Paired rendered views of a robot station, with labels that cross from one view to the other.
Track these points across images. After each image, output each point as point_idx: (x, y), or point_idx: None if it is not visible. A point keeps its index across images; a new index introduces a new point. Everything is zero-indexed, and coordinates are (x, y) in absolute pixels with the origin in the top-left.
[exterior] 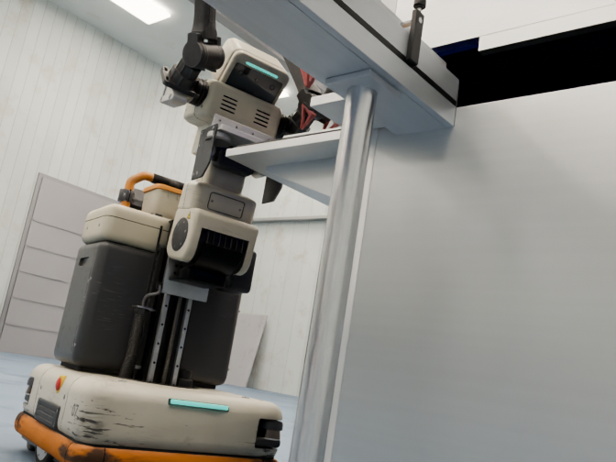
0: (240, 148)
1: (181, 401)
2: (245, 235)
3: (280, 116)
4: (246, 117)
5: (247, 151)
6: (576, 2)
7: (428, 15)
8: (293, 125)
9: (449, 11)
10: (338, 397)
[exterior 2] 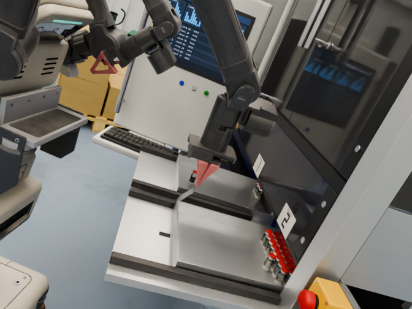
0: (130, 280)
1: None
2: (32, 198)
3: (66, 53)
4: (34, 74)
5: (140, 287)
6: None
7: (389, 265)
8: (76, 55)
9: (406, 271)
10: None
